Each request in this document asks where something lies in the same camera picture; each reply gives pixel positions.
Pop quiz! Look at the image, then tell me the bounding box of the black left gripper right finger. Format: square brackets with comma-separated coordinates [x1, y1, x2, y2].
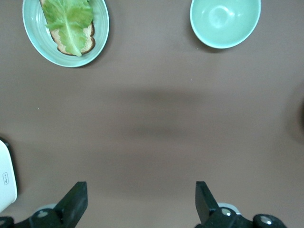
[194, 181, 287, 228]

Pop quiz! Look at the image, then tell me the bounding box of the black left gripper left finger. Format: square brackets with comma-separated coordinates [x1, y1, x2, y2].
[0, 181, 88, 228]

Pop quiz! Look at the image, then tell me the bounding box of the white rounded box device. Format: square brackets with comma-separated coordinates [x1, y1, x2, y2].
[0, 137, 19, 212]

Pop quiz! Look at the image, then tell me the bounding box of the toast bread slice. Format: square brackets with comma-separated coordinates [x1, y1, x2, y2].
[39, 0, 96, 57]

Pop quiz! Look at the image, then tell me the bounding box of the green plate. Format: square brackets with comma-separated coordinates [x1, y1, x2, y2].
[22, 0, 110, 68]

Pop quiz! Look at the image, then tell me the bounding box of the green lettuce leaf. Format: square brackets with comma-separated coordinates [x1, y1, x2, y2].
[42, 0, 94, 57]

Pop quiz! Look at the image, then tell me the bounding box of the green bowl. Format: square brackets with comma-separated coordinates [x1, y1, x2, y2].
[190, 0, 262, 49]

